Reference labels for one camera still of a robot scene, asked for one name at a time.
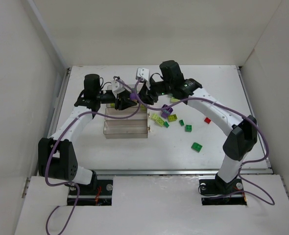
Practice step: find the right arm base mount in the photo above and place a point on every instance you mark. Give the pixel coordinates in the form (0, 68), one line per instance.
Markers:
(216, 193)

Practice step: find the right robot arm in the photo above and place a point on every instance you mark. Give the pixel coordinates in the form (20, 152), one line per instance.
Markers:
(240, 130)

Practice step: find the green lego 2x2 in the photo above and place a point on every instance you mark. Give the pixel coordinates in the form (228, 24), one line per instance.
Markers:
(188, 128)

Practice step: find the pale lime lego 2x2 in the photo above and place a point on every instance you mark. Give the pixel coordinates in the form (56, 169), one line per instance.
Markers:
(154, 116)

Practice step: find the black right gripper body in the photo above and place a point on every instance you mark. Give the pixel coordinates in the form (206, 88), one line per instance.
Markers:
(147, 93)

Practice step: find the green lego lower right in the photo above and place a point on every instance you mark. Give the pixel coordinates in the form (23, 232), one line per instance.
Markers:
(196, 147)

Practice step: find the pale green curved lego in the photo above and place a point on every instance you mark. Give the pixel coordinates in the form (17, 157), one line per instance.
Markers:
(173, 100)

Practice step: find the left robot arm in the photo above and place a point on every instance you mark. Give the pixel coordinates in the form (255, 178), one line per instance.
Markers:
(56, 154)

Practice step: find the red lego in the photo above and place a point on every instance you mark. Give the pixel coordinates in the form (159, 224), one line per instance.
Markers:
(207, 120)

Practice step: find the small green lego sloped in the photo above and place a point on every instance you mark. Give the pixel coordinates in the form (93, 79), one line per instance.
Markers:
(181, 122)

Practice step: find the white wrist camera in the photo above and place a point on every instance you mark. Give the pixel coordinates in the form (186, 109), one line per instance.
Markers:
(117, 87)
(143, 75)

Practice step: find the purple arch lego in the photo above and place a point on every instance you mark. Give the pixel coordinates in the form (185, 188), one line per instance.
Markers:
(166, 111)

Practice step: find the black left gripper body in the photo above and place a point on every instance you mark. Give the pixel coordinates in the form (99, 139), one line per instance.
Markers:
(118, 102)

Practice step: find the aluminium rail front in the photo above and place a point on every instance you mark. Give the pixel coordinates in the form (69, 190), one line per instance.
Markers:
(140, 172)

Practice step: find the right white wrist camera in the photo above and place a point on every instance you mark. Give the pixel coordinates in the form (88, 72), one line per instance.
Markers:
(143, 75)

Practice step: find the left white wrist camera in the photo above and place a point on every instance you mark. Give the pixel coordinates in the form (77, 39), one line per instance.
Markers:
(117, 87)

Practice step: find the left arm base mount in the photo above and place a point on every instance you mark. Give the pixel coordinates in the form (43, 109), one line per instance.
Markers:
(101, 196)

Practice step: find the small dark green lego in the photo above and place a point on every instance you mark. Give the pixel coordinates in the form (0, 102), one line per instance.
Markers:
(166, 124)

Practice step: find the lime lego 2x2 centre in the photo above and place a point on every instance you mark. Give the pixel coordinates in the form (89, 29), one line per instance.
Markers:
(172, 118)

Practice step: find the lime lego long brick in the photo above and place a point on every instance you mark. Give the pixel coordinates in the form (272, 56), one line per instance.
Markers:
(160, 121)

